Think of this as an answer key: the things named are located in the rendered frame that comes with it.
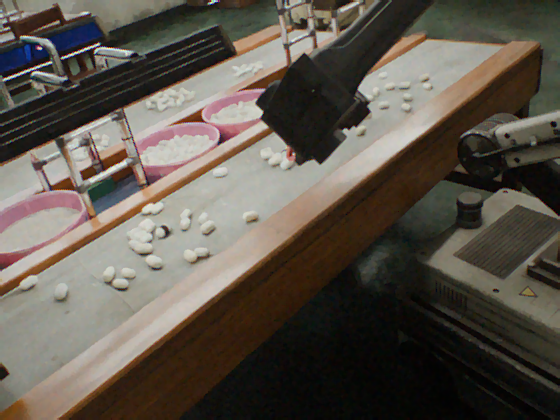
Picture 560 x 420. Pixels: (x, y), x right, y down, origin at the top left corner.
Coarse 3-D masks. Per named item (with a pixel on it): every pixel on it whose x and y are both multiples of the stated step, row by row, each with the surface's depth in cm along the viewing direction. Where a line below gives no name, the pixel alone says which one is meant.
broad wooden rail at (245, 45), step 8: (256, 32) 243; (264, 32) 242; (272, 32) 239; (288, 32) 242; (240, 40) 237; (248, 40) 235; (256, 40) 233; (264, 40) 233; (272, 40) 236; (240, 48) 226; (248, 48) 228; (184, 80) 209; (168, 88) 204; (96, 120) 186; (48, 144) 176
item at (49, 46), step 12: (24, 36) 141; (48, 48) 132; (60, 60) 135; (60, 72) 135; (0, 84) 126; (0, 96) 127; (84, 144) 145; (36, 156) 136; (60, 156) 141; (96, 156) 148; (36, 168) 137; (96, 168) 150; (48, 180) 140; (108, 180) 153; (96, 192) 151; (108, 192) 154
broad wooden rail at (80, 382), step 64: (512, 64) 161; (448, 128) 141; (320, 192) 117; (384, 192) 126; (256, 256) 102; (320, 256) 114; (128, 320) 93; (192, 320) 91; (256, 320) 104; (64, 384) 82; (128, 384) 84; (192, 384) 95
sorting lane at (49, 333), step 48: (432, 48) 192; (480, 48) 184; (384, 96) 163; (432, 96) 157; (192, 192) 132; (240, 192) 128; (288, 192) 124; (96, 240) 121; (192, 240) 114; (48, 288) 109; (96, 288) 106; (144, 288) 103; (0, 336) 98; (48, 336) 96; (96, 336) 94; (0, 384) 88
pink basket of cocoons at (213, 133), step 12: (156, 132) 162; (192, 132) 164; (204, 132) 161; (216, 132) 155; (144, 144) 160; (156, 144) 163; (216, 144) 151; (192, 156) 143; (144, 168) 146; (156, 168) 143; (168, 168) 143; (156, 180) 148
